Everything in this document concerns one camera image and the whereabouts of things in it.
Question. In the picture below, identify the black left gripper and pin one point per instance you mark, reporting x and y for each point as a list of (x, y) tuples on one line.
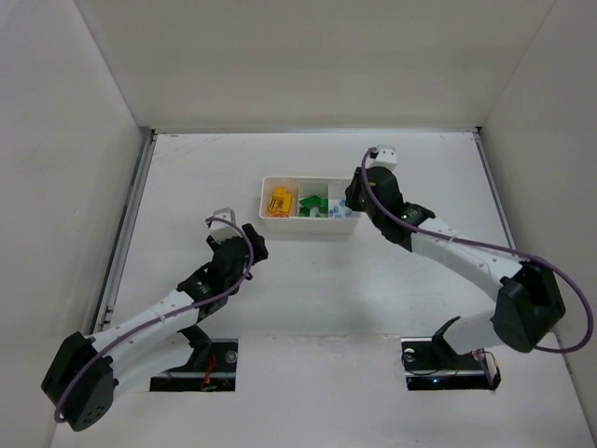
[(255, 242)]

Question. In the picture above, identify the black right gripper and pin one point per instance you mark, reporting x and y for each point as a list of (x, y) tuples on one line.
[(353, 196)]

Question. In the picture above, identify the green lego brick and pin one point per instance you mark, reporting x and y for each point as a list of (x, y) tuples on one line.
[(313, 206)]

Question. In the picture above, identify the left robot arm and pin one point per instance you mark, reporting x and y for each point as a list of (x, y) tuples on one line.
[(89, 372)]

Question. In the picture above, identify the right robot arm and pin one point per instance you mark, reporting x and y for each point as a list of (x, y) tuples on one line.
[(527, 300)]

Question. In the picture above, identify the white divided plastic container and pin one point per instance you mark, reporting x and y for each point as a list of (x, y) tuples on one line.
[(295, 204)]

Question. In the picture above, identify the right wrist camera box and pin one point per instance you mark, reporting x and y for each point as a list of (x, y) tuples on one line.
[(382, 156)]

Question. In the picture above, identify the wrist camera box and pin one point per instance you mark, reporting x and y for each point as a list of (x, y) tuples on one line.
[(382, 156), (221, 224)]

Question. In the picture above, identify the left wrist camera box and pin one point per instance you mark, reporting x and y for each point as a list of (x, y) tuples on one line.
[(221, 224)]

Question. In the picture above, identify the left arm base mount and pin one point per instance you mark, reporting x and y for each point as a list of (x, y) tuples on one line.
[(211, 368)]

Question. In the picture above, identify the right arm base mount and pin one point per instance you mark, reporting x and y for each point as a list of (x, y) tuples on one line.
[(430, 364)]

